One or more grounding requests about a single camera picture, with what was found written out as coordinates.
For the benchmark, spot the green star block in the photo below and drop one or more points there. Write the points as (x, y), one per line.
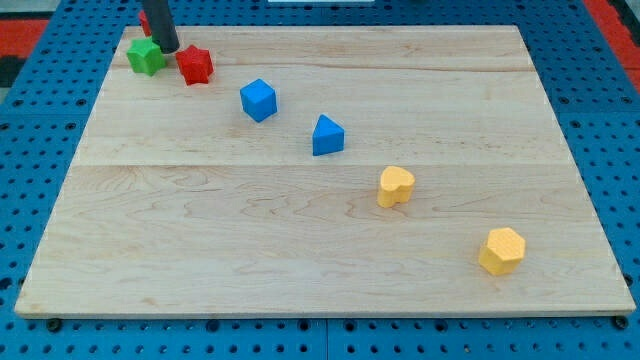
(145, 56)

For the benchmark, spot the red star block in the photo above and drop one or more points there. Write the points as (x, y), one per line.
(195, 65)

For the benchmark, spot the blue triangle block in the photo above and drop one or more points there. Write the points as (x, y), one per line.
(328, 137)

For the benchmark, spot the light wooden board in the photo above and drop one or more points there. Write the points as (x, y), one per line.
(178, 205)

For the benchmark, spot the yellow heart block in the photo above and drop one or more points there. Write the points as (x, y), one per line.
(396, 185)

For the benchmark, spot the blue cube block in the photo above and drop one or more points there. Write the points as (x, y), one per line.
(258, 100)

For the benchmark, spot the yellow hexagon block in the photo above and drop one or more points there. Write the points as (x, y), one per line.
(502, 252)

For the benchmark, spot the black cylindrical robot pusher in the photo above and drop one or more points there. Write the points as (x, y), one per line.
(161, 23)

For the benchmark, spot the red block behind pusher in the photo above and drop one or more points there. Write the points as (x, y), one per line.
(144, 23)

